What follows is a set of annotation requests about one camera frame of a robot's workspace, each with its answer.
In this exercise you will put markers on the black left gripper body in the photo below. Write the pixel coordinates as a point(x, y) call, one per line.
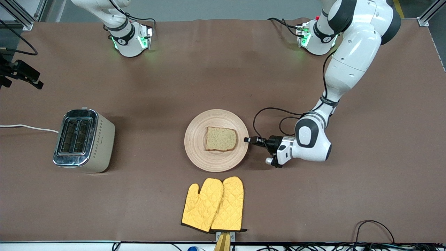
point(272, 142)

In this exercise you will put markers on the brown toast slice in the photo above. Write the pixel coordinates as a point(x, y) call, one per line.
point(221, 139)

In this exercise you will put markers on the round wooden plate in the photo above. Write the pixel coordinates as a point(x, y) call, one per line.
point(195, 146)

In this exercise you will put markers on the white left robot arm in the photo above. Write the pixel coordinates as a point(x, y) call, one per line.
point(352, 59)

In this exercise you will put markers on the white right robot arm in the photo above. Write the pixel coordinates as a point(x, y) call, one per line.
point(129, 42)

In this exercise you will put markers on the brown table cover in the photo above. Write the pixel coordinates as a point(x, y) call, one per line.
point(313, 191)

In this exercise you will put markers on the yellow quilted oven mitt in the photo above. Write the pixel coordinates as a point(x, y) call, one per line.
point(230, 205)
point(200, 205)

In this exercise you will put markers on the cream and chrome toaster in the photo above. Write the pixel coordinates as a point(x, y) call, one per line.
point(101, 143)

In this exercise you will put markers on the aluminium frame post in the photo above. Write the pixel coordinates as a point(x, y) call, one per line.
point(430, 14)
point(21, 17)

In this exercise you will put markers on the small metal bracket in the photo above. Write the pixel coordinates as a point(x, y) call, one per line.
point(232, 236)

